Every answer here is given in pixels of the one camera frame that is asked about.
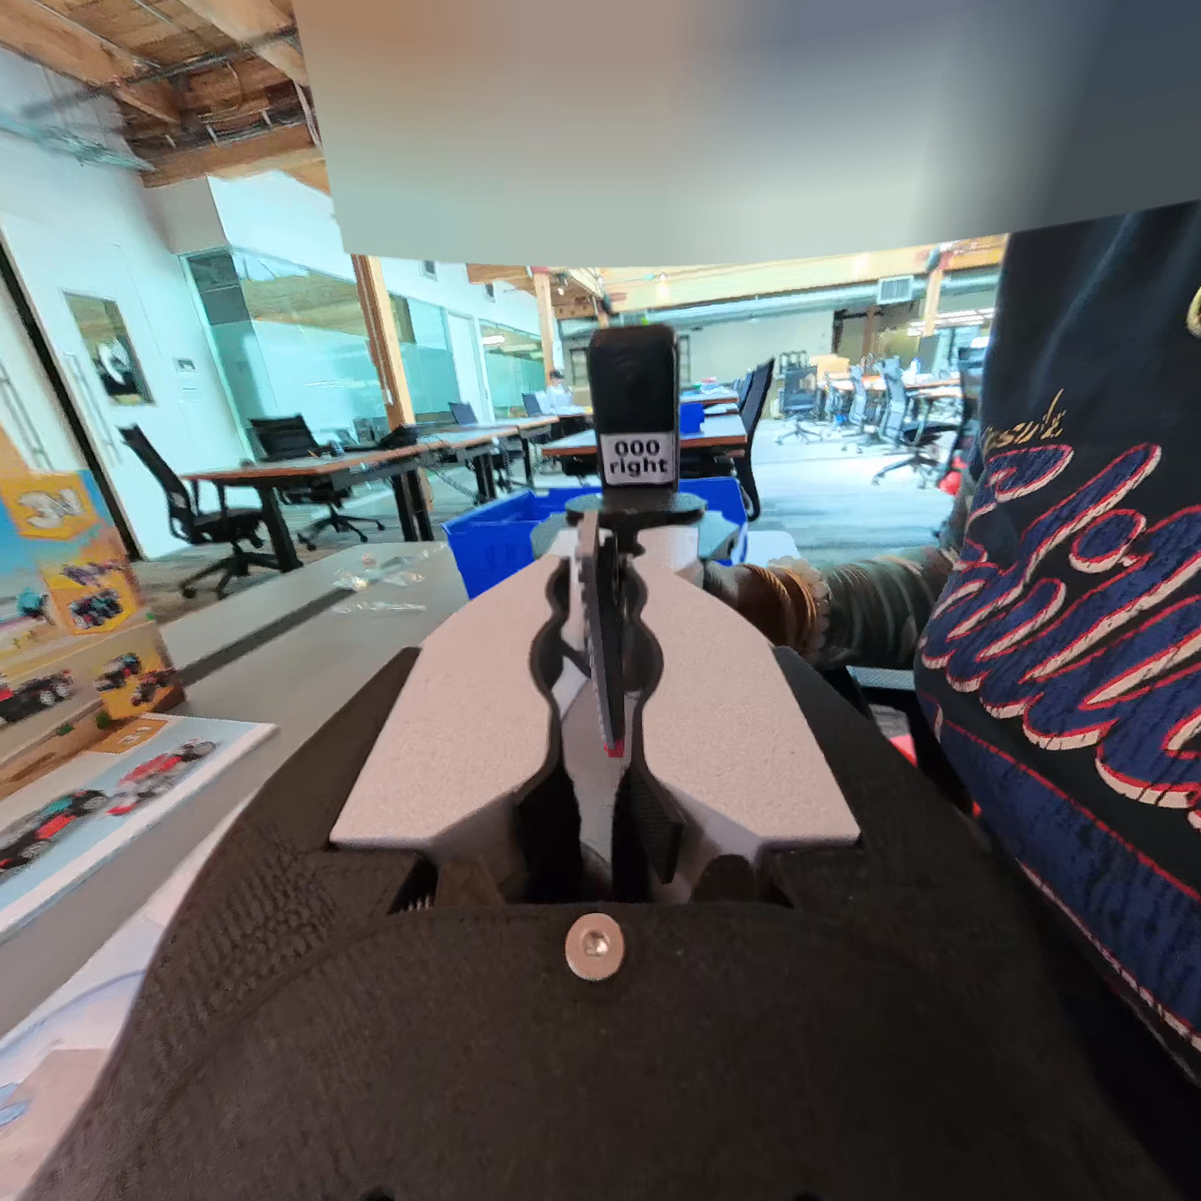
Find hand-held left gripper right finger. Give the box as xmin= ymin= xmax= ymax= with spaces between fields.
xmin=622 ymin=553 xmax=863 ymax=902

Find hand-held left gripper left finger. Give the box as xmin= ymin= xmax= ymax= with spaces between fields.
xmin=327 ymin=553 xmax=569 ymax=902

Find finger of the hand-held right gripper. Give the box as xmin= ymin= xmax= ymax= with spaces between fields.
xmin=614 ymin=526 xmax=706 ymax=591
xmin=551 ymin=657 xmax=622 ymax=870

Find black long building plate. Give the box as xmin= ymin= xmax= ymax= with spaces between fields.
xmin=592 ymin=526 xmax=634 ymax=752

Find blue plastic bin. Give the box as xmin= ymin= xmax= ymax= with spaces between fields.
xmin=440 ymin=477 xmax=751 ymax=602

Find person's right forearm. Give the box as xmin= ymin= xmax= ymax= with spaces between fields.
xmin=815 ymin=548 xmax=963 ymax=670

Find yellow toy set box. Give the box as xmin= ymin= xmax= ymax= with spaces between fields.
xmin=0 ymin=422 xmax=186 ymax=800

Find person's right hand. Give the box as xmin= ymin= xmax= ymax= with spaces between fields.
xmin=701 ymin=561 xmax=773 ymax=650

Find black office chair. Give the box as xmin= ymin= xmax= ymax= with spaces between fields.
xmin=116 ymin=425 xmax=282 ymax=602
xmin=247 ymin=413 xmax=386 ymax=551
xmin=735 ymin=357 xmax=780 ymax=522

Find row of office chairs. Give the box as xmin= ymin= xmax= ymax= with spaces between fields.
xmin=773 ymin=349 xmax=982 ymax=490

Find long wooden office desk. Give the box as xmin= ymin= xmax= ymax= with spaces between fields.
xmin=182 ymin=417 xmax=564 ymax=575

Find car cover instruction booklet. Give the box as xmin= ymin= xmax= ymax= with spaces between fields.
xmin=0 ymin=715 xmax=280 ymax=940

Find person's printed dark shirt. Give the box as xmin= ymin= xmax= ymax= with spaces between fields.
xmin=914 ymin=202 xmax=1201 ymax=1071

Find beaded bracelets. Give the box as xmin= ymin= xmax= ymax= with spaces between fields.
xmin=745 ymin=556 xmax=834 ymax=663

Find wooden post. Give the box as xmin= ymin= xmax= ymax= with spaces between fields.
xmin=351 ymin=253 xmax=419 ymax=433

